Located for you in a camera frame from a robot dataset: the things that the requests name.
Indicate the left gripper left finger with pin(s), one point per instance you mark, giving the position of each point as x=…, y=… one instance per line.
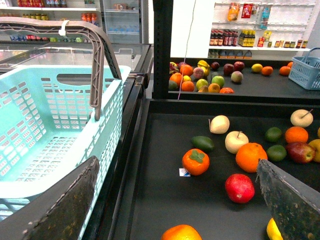
x=59, y=213

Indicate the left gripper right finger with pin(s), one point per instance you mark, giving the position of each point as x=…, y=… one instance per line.
x=294, y=206

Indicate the yellow lemon large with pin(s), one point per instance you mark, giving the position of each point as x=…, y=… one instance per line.
x=272, y=230

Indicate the light teal shopping basket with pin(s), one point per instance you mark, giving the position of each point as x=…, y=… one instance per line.
x=48, y=129

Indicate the grey-brown basket handle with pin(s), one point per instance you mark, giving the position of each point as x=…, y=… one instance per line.
x=101, y=46

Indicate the red yellow apple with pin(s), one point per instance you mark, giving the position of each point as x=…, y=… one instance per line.
x=300, y=152

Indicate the green lime lower middle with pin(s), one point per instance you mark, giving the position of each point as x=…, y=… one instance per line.
x=276, y=153

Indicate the red pomegranate fruit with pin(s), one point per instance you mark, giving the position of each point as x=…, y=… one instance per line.
x=239, y=188

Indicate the yellow orange apple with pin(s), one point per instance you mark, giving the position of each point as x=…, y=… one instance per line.
x=315, y=144

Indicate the large orange left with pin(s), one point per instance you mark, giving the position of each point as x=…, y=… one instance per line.
x=248, y=156

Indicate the large orange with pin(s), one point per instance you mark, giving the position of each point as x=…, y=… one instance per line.
x=181, y=232
x=248, y=156

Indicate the small orange mandarin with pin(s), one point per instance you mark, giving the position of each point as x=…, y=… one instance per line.
x=296, y=134

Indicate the green lime upper middle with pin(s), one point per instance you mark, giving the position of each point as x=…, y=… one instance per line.
x=273, y=134

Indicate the white pear lower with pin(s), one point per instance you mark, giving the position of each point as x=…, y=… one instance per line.
x=234, y=140

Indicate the orange persimmon green calyx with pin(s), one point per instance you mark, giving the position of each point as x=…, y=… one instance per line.
x=195, y=161

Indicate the dark green lime left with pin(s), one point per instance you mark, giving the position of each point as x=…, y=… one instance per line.
x=203, y=143

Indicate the black fruit display tray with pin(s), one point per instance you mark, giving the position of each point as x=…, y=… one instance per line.
x=154, y=197

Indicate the white pear upper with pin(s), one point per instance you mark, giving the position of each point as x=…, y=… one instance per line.
x=219, y=124

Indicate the white price tag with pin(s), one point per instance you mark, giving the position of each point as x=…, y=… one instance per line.
x=184, y=173

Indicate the large orange centre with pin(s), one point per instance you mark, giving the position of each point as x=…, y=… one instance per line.
x=181, y=232

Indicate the small blue basket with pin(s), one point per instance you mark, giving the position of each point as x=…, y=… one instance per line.
x=305, y=71

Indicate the glass top freezer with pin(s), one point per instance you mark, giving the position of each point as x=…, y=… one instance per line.
x=139, y=57

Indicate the white grocery wall shelf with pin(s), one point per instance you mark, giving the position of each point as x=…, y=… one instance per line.
x=262, y=27

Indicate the black shelf upright post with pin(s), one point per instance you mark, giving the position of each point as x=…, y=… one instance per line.
x=163, y=16

